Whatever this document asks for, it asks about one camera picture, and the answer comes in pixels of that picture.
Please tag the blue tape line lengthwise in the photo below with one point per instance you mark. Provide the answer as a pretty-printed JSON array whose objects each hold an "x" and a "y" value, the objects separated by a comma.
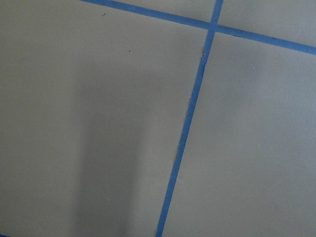
[{"x": 189, "y": 116}]

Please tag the blue tape line crosswise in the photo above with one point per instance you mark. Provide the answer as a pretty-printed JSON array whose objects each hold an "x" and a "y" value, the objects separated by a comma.
[{"x": 204, "y": 25}]

